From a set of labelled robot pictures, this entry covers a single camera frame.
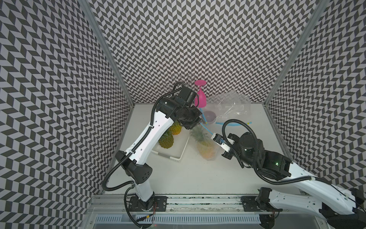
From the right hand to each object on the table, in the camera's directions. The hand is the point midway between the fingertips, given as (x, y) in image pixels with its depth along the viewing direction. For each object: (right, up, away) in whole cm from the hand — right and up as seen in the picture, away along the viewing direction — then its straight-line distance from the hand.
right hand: (218, 139), depth 65 cm
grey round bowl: (+1, +10, +38) cm, 39 cm away
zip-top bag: (+24, +11, +34) cm, 43 cm away
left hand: (-7, +8, +4) cm, 12 cm away
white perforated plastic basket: (-23, -12, +25) cm, 36 cm away
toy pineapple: (-28, -5, +22) cm, 35 cm away
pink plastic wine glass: (-5, +22, +26) cm, 35 cm away
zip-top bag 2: (-5, +4, +2) cm, 7 cm away
